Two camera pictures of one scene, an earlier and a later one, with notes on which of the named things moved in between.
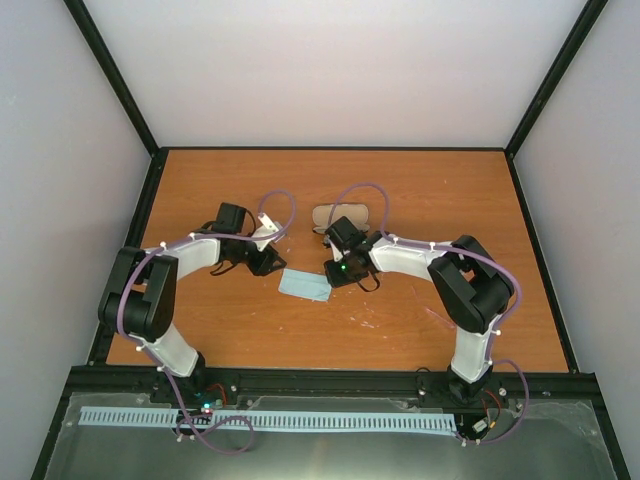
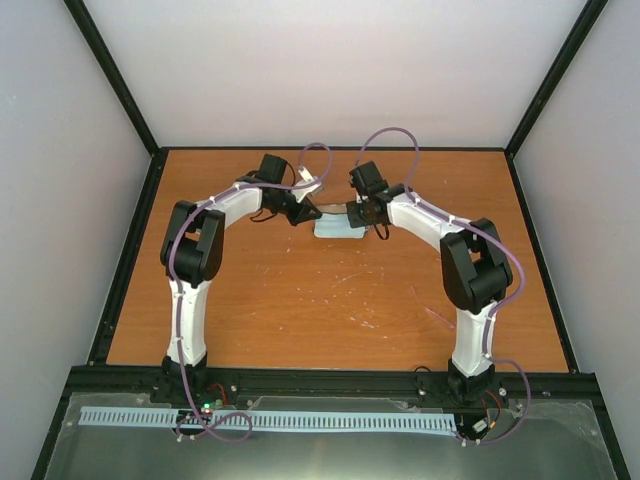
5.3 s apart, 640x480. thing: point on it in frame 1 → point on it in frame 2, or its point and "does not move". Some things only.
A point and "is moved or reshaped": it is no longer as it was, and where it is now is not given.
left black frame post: [95, 42] does not move
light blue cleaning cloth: [310, 286] is moved or reshaped
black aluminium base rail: [555, 383] does not move
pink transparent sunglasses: [433, 312] does not move
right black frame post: [566, 55] does not move
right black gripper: [334, 278] → [354, 219]
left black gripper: [270, 252] → [302, 213]
